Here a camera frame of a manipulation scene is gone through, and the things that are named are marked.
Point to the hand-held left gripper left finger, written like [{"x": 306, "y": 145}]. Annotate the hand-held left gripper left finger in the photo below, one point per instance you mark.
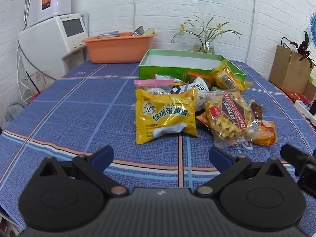
[{"x": 102, "y": 156}]

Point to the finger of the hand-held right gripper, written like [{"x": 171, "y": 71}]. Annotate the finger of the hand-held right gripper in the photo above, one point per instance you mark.
[{"x": 293, "y": 154}]

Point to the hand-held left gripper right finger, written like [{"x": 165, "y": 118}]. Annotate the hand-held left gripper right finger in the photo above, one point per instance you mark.
[{"x": 219, "y": 158}]

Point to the clear twisted biscuit packet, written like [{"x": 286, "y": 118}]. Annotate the clear twisted biscuit packet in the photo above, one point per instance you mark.
[{"x": 229, "y": 118}]

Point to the white snack packet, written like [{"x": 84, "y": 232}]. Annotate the white snack packet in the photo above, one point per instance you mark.
[{"x": 200, "y": 88}]

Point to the gold crinkly snack packet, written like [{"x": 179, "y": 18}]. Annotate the gold crinkly snack packet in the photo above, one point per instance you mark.
[{"x": 226, "y": 77}]

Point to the green cardboard box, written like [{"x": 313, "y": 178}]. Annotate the green cardboard box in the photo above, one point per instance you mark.
[{"x": 160, "y": 72}]

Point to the small orange snack packet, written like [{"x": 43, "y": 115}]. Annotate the small orange snack packet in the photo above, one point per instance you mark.
[{"x": 265, "y": 133}]

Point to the blue checked tablecloth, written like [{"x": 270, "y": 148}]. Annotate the blue checked tablecloth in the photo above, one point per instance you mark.
[{"x": 86, "y": 118}]

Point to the flat orange snack packet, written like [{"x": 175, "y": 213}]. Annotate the flat orange snack packet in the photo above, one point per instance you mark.
[{"x": 202, "y": 119}]

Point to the white power strip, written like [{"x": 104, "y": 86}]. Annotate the white power strip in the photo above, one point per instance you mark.
[{"x": 303, "y": 109}]

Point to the small brown snack packet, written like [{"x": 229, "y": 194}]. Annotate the small brown snack packet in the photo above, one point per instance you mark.
[{"x": 256, "y": 109}]

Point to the flat red box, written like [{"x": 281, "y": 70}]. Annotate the flat red box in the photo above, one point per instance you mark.
[{"x": 295, "y": 95}]

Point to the small brown cardboard box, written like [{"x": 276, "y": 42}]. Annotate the small brown cardboard box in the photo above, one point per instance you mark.
[{"x": 310, "y": 91}]

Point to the yellow egg yolk pie packet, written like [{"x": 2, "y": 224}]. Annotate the yellow egg yolk pie packet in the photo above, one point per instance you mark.
[{"x": 167, "y": 113}]

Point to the brown paper bag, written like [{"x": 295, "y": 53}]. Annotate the brown paper bag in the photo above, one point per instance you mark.
[{"x": 286, "y": 71}]

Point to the orange-red snack packet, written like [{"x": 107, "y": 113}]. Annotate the orange-red snack packet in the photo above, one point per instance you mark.
[{"x": 197, "y": 75}]

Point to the pink-topped clear zip bag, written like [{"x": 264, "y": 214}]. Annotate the pink-topped clear zip bag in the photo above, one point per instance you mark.
[{"x": 153, "y": 82}]

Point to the small pale snack packet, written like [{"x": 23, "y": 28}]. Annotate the small pale snack packet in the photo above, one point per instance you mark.
[{"x": 167, "y": 77}]

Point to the orange plastic basin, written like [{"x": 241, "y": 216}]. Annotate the orange plastic basin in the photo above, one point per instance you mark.
[{"x": 116, "y": 49}]

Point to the glass vase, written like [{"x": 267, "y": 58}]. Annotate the glass vase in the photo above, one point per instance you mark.
[{"x": 204, "y": 47}]

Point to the blue plate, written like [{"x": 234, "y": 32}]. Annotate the blue plate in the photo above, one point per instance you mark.
[{"x": 108, "y": 34}]

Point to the blue fan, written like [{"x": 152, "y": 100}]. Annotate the blue fan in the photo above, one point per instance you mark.
[{"x": 313, "y": 29}]

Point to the white appliance with screen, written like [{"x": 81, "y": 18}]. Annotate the white appliance with screen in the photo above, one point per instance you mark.
[{"x": 44, "y": 44}]

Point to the metal bowl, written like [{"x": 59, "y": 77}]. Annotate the metal bowl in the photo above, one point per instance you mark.
[{"x": 137, "y": 31}]

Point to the pale green bowl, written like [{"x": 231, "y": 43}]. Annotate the pale green bowl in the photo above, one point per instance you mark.
[{"x": 150, "y": 31}]

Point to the orchid plant with yellow flowers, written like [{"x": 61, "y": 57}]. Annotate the orchid plant with yellow flowers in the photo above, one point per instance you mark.
[{"x": 182, "y": 29}]

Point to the white water purifier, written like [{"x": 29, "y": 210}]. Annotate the white water purifier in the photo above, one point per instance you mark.
[{"x": 55, "y": 2}]

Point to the white wall conduit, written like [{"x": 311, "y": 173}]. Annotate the white wall conduit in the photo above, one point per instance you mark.
[
  {"x": 252, "y": 17},
  {"x": 133, "y": 5}
]

